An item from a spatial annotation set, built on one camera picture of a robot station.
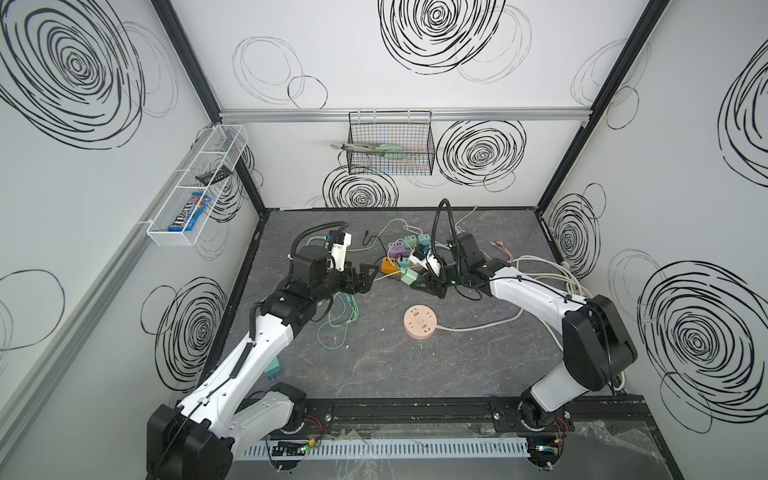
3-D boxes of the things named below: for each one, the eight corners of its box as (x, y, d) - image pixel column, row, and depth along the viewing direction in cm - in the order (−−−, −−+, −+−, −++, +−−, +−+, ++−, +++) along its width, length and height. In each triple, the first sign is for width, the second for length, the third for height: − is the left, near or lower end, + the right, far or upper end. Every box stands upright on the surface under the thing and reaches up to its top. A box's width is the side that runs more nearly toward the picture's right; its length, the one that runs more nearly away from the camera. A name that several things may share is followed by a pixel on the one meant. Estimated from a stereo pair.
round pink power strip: (403, 339, 89) (404, 335, 86) (402, 308, 95) (403, 304, 92) (437, 339, 89) (438, 335, 86) (434, 308, 95) (435, 304, 92)
